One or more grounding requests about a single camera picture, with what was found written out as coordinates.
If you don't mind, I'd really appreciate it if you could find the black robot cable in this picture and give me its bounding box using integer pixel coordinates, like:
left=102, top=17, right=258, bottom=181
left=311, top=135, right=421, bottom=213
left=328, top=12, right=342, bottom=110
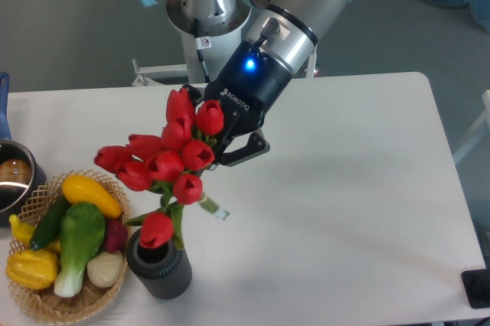
left=193, top=18, right=212, bottom=84

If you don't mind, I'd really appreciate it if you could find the green bok choy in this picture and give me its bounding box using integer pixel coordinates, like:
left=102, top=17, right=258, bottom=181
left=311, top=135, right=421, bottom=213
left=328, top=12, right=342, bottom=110
left=54, top=202, right=106, bottom=298

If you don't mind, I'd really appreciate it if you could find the small yellow gourd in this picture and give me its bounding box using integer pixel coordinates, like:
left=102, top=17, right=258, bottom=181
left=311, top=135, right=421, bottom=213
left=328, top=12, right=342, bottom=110
left=8, top=214, right=60, bottom=254

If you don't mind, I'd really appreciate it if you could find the dark grey ribbed vase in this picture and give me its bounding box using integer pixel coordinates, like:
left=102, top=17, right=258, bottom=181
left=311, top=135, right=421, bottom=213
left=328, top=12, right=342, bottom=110
left=126, top=229, right=192, bottom=300

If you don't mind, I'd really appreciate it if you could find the red radish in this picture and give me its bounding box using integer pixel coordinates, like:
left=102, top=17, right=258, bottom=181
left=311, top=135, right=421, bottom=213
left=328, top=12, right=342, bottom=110
left=103, top=219, right=128, bottom=253

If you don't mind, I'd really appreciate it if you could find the yellow squash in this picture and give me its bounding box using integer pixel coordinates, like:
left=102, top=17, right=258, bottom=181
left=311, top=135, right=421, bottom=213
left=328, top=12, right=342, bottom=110
left=61, top=174, right=122, bottom=219

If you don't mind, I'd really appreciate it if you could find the white frame at right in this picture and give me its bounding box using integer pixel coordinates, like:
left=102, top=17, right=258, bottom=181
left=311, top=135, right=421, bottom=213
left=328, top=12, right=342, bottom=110
left=452, top=90, right=489, bottom=165

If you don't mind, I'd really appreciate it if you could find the dark pot with blue handle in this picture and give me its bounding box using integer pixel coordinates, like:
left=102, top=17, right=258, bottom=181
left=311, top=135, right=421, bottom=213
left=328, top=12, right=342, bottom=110
left=1, top=72, right=46, bottom=227

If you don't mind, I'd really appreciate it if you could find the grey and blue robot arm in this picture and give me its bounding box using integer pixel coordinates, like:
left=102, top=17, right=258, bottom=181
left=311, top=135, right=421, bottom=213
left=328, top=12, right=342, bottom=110
left=140, top=0, right=351, bottom=166

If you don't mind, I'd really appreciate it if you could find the green cucumber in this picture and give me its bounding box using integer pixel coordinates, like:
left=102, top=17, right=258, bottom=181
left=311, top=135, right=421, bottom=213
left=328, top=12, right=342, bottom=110
left=29, top=194, right=71, bottom=251

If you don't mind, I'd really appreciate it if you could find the red tulip bouquet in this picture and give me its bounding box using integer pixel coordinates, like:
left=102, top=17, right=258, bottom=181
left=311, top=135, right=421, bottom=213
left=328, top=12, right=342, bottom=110
left=94, top=86, right=229, bottom=250

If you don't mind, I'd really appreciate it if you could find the yellow bell pepper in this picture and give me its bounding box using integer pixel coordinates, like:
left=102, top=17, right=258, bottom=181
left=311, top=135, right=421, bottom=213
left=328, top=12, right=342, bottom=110
left=5, top=249, right=58, bottom=290

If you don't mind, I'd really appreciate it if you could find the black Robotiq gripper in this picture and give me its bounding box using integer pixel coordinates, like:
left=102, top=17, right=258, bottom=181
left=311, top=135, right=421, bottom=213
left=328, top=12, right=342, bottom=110
left=182, top=41, right=292, bottom=167

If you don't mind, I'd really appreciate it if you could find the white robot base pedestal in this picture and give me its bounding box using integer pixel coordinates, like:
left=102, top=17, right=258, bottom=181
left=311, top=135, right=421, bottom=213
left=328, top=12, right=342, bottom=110
left=131, top=0, right=319, bottom=88

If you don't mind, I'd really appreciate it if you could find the black device at table edge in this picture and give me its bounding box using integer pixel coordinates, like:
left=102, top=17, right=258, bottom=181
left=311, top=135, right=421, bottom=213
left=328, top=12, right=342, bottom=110
left=461, top=269, right=489, bottom=309

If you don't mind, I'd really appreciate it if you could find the woven wicker basket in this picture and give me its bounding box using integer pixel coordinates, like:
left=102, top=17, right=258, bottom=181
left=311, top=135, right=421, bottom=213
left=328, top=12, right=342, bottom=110
left=7, top=170, right=131, bottom=325

